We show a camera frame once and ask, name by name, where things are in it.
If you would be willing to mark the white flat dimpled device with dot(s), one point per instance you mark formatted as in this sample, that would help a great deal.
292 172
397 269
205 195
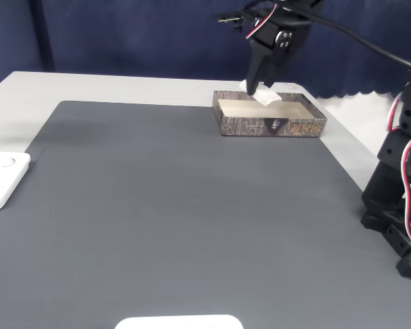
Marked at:
7 185
178 323

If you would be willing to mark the white block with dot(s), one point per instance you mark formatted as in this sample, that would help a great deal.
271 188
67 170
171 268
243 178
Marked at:
267 97

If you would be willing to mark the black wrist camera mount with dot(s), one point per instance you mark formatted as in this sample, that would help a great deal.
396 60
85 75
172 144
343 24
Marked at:
231 17

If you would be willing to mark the grey table mat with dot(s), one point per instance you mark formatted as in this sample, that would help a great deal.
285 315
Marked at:
157 222

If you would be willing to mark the patterned grey cardboard box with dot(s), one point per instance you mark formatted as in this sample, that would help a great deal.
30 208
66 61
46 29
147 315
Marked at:
246 128

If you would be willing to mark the dark blue partition curtain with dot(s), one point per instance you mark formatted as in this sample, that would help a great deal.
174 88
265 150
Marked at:
123 34

